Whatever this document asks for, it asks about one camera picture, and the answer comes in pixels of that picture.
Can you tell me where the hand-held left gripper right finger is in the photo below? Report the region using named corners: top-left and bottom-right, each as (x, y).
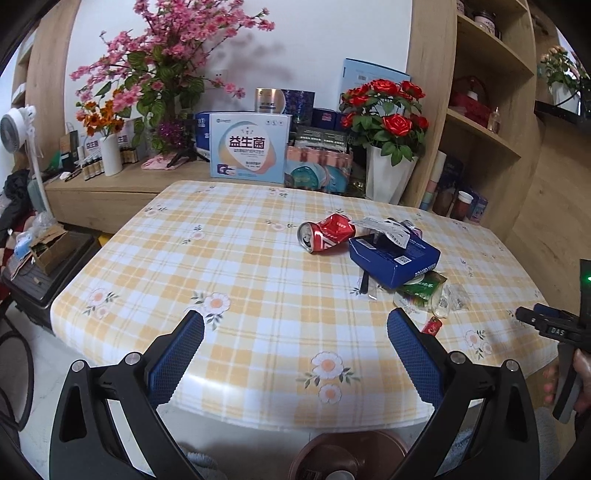
top-left (387, 308), bottom-right (542, 480)

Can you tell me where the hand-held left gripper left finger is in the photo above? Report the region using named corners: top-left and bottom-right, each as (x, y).
top-left (49, 310), bottom-right (206, 480)

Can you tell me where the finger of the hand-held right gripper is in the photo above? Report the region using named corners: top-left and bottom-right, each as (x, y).
top-left (533, 303), bottom-right (578, 321)
top-left (516, 306), bottom-right (550, 330)

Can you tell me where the white packet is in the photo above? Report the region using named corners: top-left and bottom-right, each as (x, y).
top-left (394, 294), bottom-right (435, 320)

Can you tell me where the green tea packet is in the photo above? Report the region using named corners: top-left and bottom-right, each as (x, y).
top-left (398, 271), bottom-right (448, 302)

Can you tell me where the clear plastic wrapper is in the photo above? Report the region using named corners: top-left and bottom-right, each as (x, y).
top-left (444, 283), bottom-right (468, 311)

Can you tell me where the blue cardboard box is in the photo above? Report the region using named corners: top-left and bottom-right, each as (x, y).
top-left (347, 232), bottom-right (441, 291)

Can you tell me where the brown round waste bin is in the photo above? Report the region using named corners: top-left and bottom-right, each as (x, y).
top-left (294, 430), bottom-right (411, 480)

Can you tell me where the white plastic wrapper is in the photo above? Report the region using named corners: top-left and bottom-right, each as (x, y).
top-left (358, 216), bottom-right (411, 250)

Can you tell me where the crushed red soda can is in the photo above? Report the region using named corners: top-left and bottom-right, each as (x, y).
top-left (297, 213), bottom-right (358, 254)

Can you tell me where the person's right hand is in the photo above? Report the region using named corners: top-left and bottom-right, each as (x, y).
top-left (544, 348), bottom-right (591, 409)

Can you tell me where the person's right fleece leg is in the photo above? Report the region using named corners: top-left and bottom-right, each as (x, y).
top-left (538, 408), bottom-right (573, 480)

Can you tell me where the person's fleece leg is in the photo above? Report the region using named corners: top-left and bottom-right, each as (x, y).
top-left (178, 443), bottom-right (218, 480)
top-left (538, 408), bottom-right (573, 480)

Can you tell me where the person's left fleece leg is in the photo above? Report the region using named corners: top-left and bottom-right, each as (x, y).
top-left (178, 443), bottom-right (218, 480)

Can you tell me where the small blue carton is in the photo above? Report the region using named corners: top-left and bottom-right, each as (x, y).
top-left (466, 191), bottom-right (489, 221)

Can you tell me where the white rimmed paper cup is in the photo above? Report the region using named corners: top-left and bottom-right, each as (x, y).
top-left (450, 191), bottom-right (474, 221)

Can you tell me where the brown tumbler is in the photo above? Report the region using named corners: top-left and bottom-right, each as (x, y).
top-left (431, 187), bottom-right (455, 216)

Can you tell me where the black hard case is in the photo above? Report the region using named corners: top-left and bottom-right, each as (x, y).
top-left (0, 231), bottom-right (102, 330)

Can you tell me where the open cardboard box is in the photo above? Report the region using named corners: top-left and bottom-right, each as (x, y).
top-left (28, 224), bottom-right (77, 273)

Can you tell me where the dark blue shelf box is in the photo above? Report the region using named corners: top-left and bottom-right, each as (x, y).
top-left (438, 157), bottom-right (465, 195)

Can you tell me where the stack of pastel cups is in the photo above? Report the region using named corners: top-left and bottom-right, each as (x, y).
top-left (421, 150), bottom-right (448, 212)

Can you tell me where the low wooden cabinet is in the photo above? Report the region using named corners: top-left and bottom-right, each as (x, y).
top-left (44, 159), bottom-right (215, 234)

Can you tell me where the white angular vase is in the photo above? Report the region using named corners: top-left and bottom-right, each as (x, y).
top-left (366, 145), bottom-right (419, 205)

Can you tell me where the clear plastic bag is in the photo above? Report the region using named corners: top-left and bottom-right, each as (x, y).
top-left (32, 211), bottom-right (58, 236)

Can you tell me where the blue and white tissue pack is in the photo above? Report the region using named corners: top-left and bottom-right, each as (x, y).
top-left (13, 233), bottom-right (35, 259)

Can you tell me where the pink cloth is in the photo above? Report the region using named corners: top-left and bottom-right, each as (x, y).
top-left (141, 154), bottom-right (178, 171)

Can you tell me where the black counter ledge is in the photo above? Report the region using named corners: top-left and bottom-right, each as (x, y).
top-left (534, 99), bottom-right (591, 129)

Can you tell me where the red checkered blanket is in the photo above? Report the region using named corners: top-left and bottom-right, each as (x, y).
top-left (0, 222), bottom-right (28, 278)

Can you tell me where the black mini tripod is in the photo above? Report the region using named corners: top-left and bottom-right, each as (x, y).
top-left (167, 117), bottom-right (209, 168)

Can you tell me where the row of small brown bottles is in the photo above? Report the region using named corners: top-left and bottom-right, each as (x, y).
top-left (76, 145), bottom-right (139, 181)

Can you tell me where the white ribbed vase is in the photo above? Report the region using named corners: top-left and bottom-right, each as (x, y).
top-left (99, 134), bottom-right (123, 177)

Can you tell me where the peach and teal bowl pack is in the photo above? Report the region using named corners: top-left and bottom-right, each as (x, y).
top-left (284, 143), bottom-right (354, 195)

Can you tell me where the large white and blue box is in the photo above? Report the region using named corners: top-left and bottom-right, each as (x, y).
top-left (210, 112), bottom-right (294, 185)

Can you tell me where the red basket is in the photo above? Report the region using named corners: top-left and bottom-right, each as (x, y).
top-left (450, 76), bottom-right (492, 127)

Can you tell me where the purple flower bunch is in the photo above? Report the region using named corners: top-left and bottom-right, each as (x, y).
top-left (154, 117), bottom-right (195, 153)

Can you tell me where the wooden shelf unit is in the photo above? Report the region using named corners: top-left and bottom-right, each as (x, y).
top-left (406, 0), bottom-right (548, 227)

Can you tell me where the blue and white carton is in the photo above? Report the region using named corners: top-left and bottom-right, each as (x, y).
top-left (194, 112), bottom-right (215, 153)

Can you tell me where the black garment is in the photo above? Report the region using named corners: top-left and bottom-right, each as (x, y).
top-left (0, 168), bottom-right (33, 241)

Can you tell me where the brown paper bag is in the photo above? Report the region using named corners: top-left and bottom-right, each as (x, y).
top-left (59, 122), bottom-right (81, 169)

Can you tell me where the pink rose plant white pot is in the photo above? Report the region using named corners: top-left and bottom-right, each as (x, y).
top-left (540, 45), bottom-right (585, 114)

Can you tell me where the black printed box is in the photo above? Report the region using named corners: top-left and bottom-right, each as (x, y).
top-left (293, 124), bottom-right (349, 148)

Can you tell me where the red rose bouquet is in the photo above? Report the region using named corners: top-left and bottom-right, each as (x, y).
top-left (339, 79), bottom-right (430, 167)

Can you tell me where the orange flower bunch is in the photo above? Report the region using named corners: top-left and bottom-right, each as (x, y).
top-left (76, 99), bottom-right (126, 139)

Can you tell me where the navy box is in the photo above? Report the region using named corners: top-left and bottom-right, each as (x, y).
top-left (311, 107), bottom-right (345, 129)

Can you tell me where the silver and gold box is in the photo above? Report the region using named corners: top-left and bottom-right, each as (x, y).
top-left (255, 87), bottom-right (289, 114)

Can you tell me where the dark blue floral box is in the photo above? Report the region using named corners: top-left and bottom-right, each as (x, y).
top-left (286, 88), bottom-right (316, 125)

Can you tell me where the white standing fan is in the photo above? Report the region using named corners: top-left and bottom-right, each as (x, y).
top-left (0, 105), bottom-right (47, 199)

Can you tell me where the light blue flat box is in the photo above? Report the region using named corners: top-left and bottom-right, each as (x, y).
top-left (342, 58), bottom-right (411, 114)

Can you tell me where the pink blossom bouquet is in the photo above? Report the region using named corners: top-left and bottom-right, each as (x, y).
top-left (69, 0), bottom-right (271, 153)

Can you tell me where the black floor cable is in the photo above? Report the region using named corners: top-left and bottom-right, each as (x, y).
top-left (0, 300), bottom-right (37, 430)

